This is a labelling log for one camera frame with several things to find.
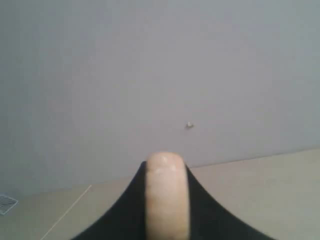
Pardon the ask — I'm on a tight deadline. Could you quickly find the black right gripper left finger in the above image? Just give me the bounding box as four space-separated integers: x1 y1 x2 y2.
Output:
73 161 146 240

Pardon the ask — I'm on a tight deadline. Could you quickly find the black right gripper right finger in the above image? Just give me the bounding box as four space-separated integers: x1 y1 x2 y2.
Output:
186 167 272 240

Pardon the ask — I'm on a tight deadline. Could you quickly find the wide white wooden paint brush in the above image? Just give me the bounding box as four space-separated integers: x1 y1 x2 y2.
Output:
144 152 190 240

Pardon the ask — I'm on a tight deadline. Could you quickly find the small white soccer goal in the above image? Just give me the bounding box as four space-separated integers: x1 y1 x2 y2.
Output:
0 194 19 215

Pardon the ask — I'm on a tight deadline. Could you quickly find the small white wall hook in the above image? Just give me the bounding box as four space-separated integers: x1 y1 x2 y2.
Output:
185 122 194 129

